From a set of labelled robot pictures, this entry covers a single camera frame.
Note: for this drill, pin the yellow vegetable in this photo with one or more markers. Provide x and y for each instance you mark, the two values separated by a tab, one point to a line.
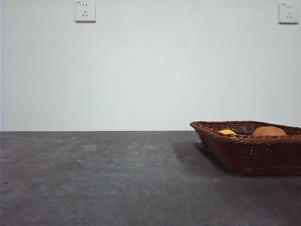
227	132

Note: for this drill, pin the purple toy eggplant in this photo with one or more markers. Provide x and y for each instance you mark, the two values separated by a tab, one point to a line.
244	132

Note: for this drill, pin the white wall socket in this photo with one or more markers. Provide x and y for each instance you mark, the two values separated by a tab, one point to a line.
287	13
85	11

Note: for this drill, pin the tan potato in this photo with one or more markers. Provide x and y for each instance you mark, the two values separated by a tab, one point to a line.
269	131

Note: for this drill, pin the brown woven wicker basket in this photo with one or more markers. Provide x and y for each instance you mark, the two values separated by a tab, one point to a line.
258	155

